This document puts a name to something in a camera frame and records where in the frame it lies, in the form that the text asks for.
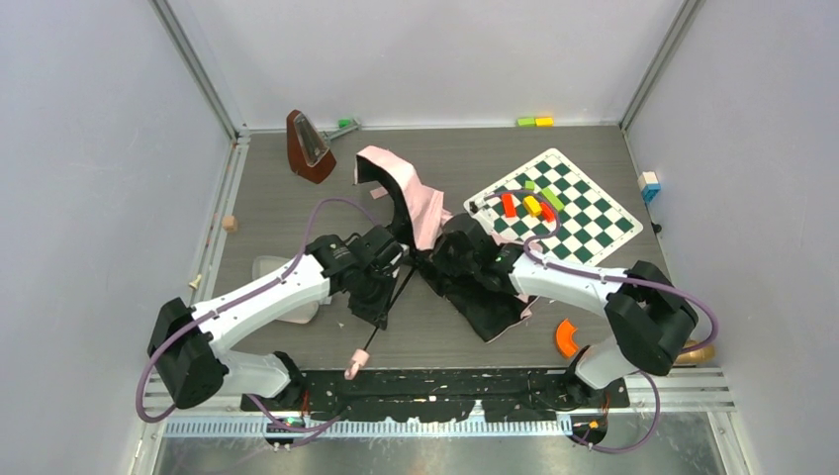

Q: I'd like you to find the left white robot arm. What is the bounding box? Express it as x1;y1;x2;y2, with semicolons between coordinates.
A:
147;226;409;410

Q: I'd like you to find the yellow block on chessboard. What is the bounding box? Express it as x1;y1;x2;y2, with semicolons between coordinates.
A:
521;196;542;217

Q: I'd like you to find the long green block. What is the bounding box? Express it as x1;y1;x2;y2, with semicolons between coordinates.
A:
539;188;565;212

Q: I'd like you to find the small red block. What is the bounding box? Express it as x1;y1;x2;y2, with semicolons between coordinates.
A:
540;202;557;223

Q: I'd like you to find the green white chessboard mat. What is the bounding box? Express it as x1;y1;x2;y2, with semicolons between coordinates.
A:
463;148;643;266

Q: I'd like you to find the long red block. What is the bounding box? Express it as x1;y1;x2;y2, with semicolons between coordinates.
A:
501;193;517;219

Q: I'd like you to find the brown wooden metronome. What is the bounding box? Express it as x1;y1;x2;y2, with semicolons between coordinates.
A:
286;110;336;184

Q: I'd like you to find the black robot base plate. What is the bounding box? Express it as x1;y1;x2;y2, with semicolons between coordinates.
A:
240;368;630;423

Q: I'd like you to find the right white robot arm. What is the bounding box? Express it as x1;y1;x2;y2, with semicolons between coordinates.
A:
428;214;699;391

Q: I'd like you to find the orange curved block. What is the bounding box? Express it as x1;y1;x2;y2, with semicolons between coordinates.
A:
554;319;580;360

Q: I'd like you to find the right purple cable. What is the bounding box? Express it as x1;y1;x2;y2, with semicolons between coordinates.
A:
481;190;720;456

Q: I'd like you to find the small white chess piece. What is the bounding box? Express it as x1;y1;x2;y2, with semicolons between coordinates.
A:
188;274;202;290

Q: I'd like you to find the small wooden cube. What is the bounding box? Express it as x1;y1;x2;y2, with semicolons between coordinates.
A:
221;216;238;233

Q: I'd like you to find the blue and white block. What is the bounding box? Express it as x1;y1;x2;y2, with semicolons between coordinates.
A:
638;171;662;204

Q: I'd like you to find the pink and black folding umbrella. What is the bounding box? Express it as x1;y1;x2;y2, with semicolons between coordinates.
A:
354;145;533;342

